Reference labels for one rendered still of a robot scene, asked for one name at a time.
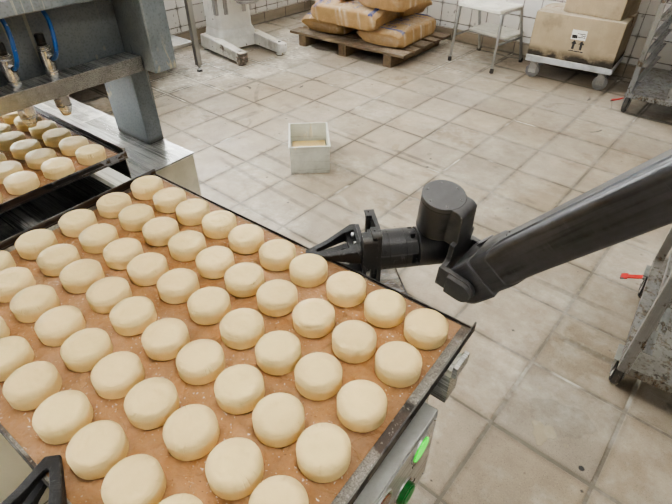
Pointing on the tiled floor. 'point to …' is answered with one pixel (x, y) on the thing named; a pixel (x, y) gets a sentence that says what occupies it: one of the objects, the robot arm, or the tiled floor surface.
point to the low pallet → (348, 44)
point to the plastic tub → (309, 147)
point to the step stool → (492, 24)
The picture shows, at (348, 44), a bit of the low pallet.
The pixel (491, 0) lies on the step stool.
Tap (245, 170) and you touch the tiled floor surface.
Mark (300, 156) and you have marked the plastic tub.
